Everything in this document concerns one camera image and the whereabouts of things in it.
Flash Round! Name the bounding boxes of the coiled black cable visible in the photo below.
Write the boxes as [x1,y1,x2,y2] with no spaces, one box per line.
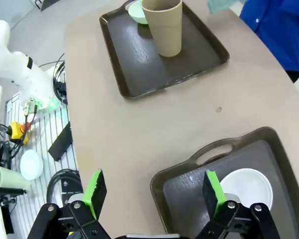
[46,169,82,207]

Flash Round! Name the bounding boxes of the pale blue-grey bowl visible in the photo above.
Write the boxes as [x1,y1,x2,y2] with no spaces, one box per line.
[219,168,274,211]

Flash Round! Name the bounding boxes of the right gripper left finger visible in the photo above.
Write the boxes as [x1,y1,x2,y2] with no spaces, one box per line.
[27,168,110,239]

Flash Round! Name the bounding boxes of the black rod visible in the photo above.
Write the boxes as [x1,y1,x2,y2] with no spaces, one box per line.
[0,185,27,195]

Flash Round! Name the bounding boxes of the black clamp stand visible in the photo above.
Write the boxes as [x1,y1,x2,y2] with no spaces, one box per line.
[0,195,17,235]

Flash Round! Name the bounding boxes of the pale spare bowl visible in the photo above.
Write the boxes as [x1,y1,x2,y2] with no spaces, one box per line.
[19,149,44,181]

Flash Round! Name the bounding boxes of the tangled black cables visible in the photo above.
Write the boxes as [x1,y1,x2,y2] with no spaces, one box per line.
[0,123,24,167]

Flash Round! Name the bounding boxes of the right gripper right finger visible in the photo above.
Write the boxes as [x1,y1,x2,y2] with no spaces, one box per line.
[196,170,281,239]

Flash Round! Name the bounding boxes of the person torso blue shirt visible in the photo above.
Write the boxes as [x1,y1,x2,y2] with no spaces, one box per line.
[239,0,299,83]

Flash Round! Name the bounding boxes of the black box frame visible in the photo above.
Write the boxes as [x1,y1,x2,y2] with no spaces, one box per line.
[34,0,65,12]

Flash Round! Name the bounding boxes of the yellow emergency stop box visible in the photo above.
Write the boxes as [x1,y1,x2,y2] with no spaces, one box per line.
[6,121,30,145]

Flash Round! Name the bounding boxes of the pale spare cup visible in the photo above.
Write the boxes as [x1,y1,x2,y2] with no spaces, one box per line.
[0,165,32,193]

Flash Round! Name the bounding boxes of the black angled bracket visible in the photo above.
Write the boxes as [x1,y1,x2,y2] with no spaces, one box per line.
[47,121,73,162]

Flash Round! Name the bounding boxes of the tall brown cup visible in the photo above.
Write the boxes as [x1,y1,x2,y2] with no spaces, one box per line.
[141,0,183,58]

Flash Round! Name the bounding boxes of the dark brown tray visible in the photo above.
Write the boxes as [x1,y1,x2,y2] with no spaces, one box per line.
[99,0,230,101]
[149,126,299,239]

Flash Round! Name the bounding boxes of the white slatted bench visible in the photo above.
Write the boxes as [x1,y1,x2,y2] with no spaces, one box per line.
[3,94,80,239]

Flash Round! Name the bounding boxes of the pale green bowl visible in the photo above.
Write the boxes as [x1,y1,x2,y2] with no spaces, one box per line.
[128,0,149,25]

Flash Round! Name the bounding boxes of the black cable bundle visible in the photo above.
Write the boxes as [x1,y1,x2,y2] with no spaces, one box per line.
[52,53,68,105]

